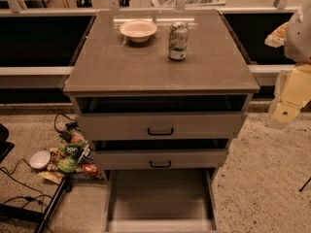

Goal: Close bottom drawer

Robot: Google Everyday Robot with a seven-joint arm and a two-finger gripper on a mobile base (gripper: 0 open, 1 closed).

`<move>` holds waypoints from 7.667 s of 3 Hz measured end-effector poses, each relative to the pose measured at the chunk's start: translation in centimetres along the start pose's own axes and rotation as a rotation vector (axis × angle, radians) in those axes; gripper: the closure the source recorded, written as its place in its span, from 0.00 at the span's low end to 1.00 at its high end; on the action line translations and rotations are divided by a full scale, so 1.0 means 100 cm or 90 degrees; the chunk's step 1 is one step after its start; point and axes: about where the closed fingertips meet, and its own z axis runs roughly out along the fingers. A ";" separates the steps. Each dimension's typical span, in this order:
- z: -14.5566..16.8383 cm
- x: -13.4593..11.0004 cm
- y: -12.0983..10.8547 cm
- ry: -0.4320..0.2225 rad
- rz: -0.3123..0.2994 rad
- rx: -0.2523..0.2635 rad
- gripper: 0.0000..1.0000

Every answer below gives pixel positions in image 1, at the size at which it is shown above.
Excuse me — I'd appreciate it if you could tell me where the grey top drawer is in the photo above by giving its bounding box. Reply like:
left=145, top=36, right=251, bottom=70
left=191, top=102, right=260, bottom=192
left=77, top=95, right=246, bottom=141

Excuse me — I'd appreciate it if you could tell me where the black floor cable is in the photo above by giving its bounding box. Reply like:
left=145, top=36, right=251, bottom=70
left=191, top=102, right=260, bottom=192
left=0, top=158, right=54, bottom=212

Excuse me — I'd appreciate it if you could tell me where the grey middle drawer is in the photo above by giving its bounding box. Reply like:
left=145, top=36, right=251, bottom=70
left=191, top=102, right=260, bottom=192
left=92, top=139, right=228, bottom=170

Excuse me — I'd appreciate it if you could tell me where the green snack bag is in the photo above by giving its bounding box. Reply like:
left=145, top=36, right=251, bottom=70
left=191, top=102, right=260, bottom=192
left=57, top=144, right=81, bottom=173

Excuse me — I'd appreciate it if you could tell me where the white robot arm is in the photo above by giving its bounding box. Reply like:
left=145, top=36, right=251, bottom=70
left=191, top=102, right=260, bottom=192
left=264, top=0, right=311, bottom=129

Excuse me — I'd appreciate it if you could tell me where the grey drawer cabinet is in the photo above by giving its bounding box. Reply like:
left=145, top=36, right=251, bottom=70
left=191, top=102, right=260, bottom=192
left=62, top=9, right=260, bottom=233

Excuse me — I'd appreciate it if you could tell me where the black tripod leg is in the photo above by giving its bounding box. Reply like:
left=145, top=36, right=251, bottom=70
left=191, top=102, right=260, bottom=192
left=298, top=178, right=311, bottom=192

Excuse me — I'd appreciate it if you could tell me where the grey bottom drawer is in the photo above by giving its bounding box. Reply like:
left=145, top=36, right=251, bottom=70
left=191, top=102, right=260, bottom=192
left=103, top=169, right=220, bottom=233

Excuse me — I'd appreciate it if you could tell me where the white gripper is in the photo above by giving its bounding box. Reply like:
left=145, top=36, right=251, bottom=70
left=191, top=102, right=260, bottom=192
left=266, top=64, right=311, bottom=129

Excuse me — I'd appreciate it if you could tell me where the yellow snack wrapper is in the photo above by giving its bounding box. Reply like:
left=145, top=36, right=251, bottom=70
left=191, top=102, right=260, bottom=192
left=38, top=171, right=64, bottom=184

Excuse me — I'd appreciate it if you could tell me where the black power adapter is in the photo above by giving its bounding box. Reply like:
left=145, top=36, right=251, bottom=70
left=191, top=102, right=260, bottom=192
left=59, top=130, right=72, bottom=142

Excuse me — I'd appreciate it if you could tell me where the white bowl on floor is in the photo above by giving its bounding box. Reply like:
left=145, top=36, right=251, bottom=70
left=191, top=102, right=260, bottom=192
left=29, top=150, right=51, bottom=170

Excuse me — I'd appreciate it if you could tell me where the grey drawer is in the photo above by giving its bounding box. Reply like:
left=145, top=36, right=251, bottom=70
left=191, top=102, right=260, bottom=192
left=103, top=169, right=220, bottom=233
left=92, top=139, right=228, bottom=170
left=77, top=95, right=246, bottom=141

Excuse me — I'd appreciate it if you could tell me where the green white soda can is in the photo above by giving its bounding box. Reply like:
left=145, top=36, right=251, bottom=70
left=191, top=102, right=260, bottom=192
left=168, top=21, right=189, bottom=61

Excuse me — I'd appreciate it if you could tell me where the red snack packet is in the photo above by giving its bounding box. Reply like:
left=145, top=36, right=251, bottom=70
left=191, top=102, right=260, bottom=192
left=83, top=164, right=98, bottom=176

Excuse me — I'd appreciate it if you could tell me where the black stand base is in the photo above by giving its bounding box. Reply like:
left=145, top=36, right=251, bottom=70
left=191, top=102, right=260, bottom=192
left=0, top=178, right=71, bottom=233

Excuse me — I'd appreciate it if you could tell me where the white bowl on cabinet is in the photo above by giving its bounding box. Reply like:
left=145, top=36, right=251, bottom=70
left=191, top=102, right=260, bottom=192
left=120, top=20, right=157, bottom=43

